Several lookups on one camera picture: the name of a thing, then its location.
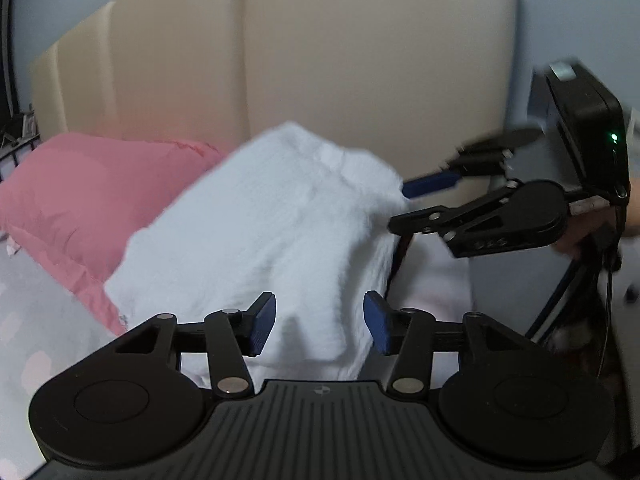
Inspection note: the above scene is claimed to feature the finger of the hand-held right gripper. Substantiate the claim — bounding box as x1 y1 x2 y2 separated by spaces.
402 127 542 199
389 183 519 238

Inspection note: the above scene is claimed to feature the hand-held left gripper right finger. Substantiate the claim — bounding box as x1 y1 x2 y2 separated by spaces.
363 290 529 395

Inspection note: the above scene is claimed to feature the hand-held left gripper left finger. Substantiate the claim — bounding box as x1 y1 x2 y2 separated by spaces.
116 291 277 396

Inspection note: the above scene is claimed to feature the large white muslin garment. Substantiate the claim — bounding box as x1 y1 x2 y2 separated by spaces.
104 121 411 381

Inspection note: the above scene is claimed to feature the person's right hand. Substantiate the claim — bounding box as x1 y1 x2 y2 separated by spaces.
554 207 607 259

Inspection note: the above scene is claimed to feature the beige padded headboard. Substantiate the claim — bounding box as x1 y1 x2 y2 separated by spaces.
30 0 518 201

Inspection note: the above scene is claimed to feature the polka dot bed sheet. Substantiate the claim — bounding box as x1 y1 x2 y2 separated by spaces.
0 240 126 461

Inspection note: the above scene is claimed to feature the black sliding wardrobe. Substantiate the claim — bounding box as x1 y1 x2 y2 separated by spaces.
0 0 16 126

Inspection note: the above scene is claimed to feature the thick black cable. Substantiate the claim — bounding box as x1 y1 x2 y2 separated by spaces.
525 240 608 343

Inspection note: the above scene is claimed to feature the thin black cable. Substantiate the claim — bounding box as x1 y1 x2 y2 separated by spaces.
595 225 623 381

